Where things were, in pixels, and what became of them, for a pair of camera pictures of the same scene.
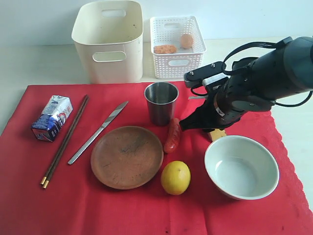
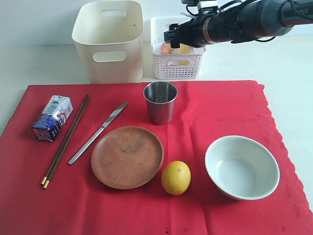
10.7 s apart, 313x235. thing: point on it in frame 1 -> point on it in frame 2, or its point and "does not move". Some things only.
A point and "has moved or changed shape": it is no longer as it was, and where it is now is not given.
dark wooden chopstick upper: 42,182 does not move
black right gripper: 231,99 -> 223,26
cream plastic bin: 109,35 does not move
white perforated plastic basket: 177,45 does not move
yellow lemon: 175,177 does not move
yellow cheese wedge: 216,133 -> 184,49
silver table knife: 109,118 does not move
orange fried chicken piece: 165,49 has moved or changed shape
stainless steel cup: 161,97 does not move
